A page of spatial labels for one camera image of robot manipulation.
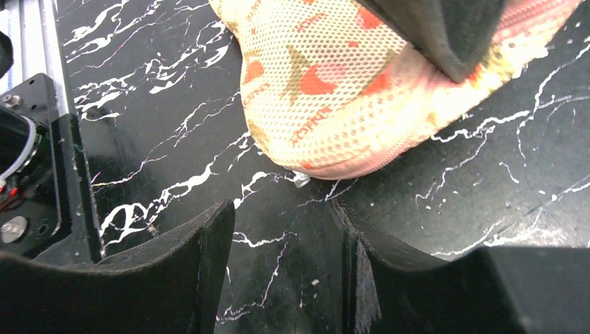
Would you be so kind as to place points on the floral mesh laundry bag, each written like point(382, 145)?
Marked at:
point(330, 91)

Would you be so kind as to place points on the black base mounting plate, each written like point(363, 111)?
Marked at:
point(47, 206)

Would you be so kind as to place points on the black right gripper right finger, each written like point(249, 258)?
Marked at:
point(391, 287)

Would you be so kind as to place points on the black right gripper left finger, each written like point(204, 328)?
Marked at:
point(169, 284)

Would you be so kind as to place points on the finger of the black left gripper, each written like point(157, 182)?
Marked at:
point(453, 34)

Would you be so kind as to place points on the aluminium frame rail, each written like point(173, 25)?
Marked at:
point(32, 26)

